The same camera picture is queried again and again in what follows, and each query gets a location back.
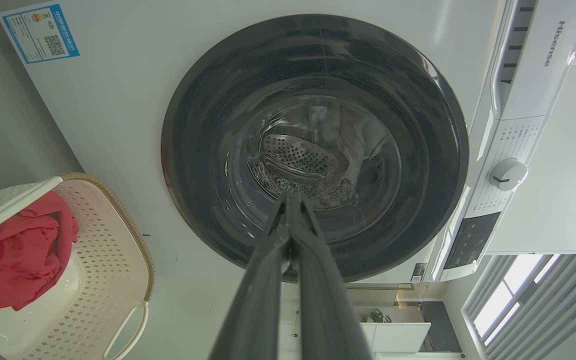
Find white front-load washing machine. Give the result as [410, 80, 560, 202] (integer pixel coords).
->
[0, 0, 576, 292]

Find white washer detergent drawer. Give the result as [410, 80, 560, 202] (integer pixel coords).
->
[490, 0, 576, 121]

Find grey window blinds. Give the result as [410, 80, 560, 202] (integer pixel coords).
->
[462, 254, 576, 360]

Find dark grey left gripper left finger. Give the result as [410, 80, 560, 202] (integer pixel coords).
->
[208, 192, 293, 360]

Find black washer display panel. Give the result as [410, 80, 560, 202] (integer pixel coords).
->
[443, 212, 502, 271]

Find round dark glass washer door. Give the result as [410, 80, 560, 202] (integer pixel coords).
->
[161, 14, 470, 284]

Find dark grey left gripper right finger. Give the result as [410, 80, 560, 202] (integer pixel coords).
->
[291, 192, 375, 360]

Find white low cabinet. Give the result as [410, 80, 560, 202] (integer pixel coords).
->
[360, 322, 432, 354]

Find red garment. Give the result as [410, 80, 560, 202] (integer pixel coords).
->
[0, 191, 80, 312]

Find green leafy plant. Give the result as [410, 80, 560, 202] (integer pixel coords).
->
[360, 308, 393, 324]

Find cream perforated laundry basket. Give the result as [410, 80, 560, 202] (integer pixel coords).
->
[0, 172, 155, 360]

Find white round washer dial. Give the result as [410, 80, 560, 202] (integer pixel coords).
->
[489, 158, 529, 192]

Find blue energy label sticker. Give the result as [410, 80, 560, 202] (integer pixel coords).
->
[0, 4, 80, 65]

